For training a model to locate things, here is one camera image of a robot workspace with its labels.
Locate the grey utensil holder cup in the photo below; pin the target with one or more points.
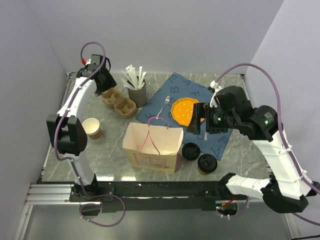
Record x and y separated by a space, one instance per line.
139 96

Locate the black coffee cup lid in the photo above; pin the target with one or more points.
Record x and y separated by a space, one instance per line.
207 161

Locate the orange dotted plate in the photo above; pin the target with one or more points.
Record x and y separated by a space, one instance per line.
182 110

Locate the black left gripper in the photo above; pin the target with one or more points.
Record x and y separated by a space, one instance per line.
110 83

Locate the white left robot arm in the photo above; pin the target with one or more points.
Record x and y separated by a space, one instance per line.
67 135

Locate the blue letter-print cloth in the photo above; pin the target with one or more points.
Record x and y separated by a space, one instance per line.
177 87

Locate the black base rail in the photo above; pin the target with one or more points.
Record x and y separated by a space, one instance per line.
113 196

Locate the brown pulp cup carrier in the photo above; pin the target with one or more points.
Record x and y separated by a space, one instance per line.
123 106

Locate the pink kraft paper bag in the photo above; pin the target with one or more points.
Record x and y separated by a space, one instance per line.
153 145

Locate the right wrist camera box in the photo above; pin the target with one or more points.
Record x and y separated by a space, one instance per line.
214 88

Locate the silver fork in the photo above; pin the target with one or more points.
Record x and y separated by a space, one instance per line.
166 102

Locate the brown paper cups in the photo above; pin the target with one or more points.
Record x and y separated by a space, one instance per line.
92 128

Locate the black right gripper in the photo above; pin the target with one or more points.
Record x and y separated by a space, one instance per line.
199 111

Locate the brown paper coffee cup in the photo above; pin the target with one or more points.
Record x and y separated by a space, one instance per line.
203 171

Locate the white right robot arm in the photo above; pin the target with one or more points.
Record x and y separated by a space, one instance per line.
287 188

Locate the black lid stack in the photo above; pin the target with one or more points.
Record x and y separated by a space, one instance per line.
190 151

